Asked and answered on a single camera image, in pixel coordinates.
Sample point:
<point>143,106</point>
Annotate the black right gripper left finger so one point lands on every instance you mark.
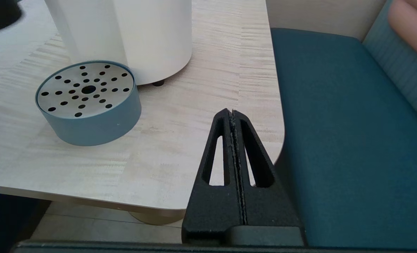
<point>212,211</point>

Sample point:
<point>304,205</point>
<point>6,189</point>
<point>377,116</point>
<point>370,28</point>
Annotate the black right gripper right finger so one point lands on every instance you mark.
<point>268,207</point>

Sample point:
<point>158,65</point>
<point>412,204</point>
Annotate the large dark tea dispenser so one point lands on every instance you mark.
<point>152,35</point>

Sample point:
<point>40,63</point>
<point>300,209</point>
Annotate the teal right bench sofa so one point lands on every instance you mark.
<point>352,140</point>

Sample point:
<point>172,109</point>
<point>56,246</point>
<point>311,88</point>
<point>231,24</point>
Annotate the large blue-grey perforated drip tray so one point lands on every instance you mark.
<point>89,123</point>

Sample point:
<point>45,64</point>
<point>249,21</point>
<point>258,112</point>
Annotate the pink right bolster cushion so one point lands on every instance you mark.
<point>415,28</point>

